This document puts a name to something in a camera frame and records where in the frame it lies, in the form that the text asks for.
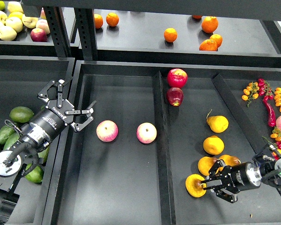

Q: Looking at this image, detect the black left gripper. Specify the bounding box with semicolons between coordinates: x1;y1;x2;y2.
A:
30;79;96;141

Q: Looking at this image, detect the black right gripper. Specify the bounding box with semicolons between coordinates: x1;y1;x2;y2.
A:
200;159;261;203

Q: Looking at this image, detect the yellow pear with stem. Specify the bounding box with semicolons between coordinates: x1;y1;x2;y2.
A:
185;174;206;198

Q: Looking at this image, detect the green avocado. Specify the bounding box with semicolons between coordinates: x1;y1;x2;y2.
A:
25;165;44;184
9;106;34;123
0;125;15;145

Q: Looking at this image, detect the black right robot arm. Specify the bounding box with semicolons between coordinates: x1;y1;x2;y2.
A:
199;144;281;203

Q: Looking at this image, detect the yellow pear under arm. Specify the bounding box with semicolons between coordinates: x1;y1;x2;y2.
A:
198;156;217;176

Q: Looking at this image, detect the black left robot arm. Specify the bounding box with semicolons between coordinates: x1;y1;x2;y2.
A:
0;80;96;225

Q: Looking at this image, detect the green avocado top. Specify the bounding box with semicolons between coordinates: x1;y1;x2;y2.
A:
9;106;34;123

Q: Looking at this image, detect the pink apple left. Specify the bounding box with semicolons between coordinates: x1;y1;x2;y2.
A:
96;120;118;142

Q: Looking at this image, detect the red apple on shelf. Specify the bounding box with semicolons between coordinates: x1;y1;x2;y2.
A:
30;28;47;42

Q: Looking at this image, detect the red chili pepper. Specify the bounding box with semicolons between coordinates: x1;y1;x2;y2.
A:
263;96;276;128

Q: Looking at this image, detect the dark red apple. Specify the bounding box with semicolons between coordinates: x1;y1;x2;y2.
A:
166;87;184;107

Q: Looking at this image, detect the orange tangerine upper left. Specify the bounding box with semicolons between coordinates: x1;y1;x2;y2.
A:
106;12;119;27

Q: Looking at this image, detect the bright red apple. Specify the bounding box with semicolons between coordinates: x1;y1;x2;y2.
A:
167;68;188;88

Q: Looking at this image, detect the orange tangerine centre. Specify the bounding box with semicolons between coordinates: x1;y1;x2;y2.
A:
163;28;177;43

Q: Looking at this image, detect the orange tangerine front right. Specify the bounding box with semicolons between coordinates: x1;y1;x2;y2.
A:
199;39;218;51

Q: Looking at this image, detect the large orange tangerine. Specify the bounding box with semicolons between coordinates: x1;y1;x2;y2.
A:
201;16;219;33

